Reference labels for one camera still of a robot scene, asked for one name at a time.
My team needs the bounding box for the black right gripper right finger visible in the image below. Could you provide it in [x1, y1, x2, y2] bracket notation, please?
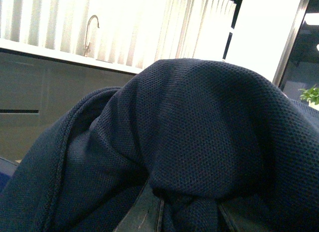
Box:
[219, 202, 264, 232]

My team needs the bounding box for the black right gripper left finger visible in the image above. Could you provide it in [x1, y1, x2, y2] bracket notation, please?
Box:
[116, 184, 164, 232]

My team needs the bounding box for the dark navy mesh shirt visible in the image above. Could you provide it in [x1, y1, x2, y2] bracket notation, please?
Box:
[0, 59, 319, 232]

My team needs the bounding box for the green potted plant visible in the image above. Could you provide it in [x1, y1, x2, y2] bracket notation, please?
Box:
[299, 84, 319, 105]

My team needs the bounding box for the grey kitchen counter cabinet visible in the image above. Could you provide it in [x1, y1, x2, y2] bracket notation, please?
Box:
[0, 39, 140, 161]

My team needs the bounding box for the curved metal faucet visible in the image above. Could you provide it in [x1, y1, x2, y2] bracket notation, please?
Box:
[83, 14, 100, 57]

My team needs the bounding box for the white pillar with metal trim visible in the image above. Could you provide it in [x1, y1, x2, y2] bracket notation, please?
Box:
[226, 0, 309, 83]

